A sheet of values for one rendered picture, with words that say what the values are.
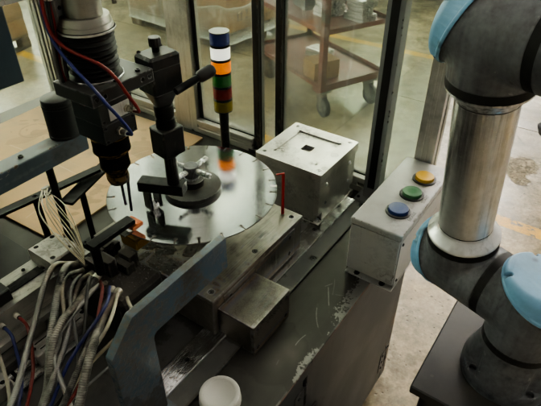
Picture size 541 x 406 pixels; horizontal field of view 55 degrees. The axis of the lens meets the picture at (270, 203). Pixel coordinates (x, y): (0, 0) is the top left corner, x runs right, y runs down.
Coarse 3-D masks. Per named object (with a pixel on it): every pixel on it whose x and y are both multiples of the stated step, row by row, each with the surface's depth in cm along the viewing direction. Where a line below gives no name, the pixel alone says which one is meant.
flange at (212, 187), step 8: (200, 176) 101; (216, 176) 103; (192, 184) 98; (200, 184) 100; (208, 184) 101; (216, 184) 101; (192, 192) 99; (200, 192) 99; (208, 192) 99; (216, 192) 99; (176, 200) 97; (184, 200) 97; (192, 200) 97; (200, 200) 97; (208, 200) 98
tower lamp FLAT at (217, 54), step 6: (210, 48) 115; (216, 48) 114; (222, 48) 114; (228, 48) 115; (210, 54) 116; (216, 54) 115; (222, 54) 115; (228, 54) 115; (216, 60) 115; (222, 60) 115
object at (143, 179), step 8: (168, 160) 88; (176, 160) 89; (168, 168) 89; (176, 168) 90; (144, 176) 93; (152, 176) 93; (168, 176) 90; (176, 176) 90; (144, 184) 92; (152, 184) 92; (160, 184) 91; (168, 184) 91; (176, 184) 91; (184, 184) 92; (144, 192) 93; (152, 192) 92; (160, 192) 92; (168, 192) 92; (176, 192) 91; (184, 192) 92; (144, 200) 95; (160, 200) 95; (152, 208) 95
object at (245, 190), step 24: (144, 168) 107; (216, 168) 107; (240, 168) 107; (264, 168) 107; (120, 192) 101; (240, 192) 101; (264, 192) 101; (120, 216) 95; (144, 216) 95; (168, 216) 95; (192, 216) 95; (216, 216) 95; (240, 216) 95; (264, 216) 95; (168, 240) 89; (192, 240) 89
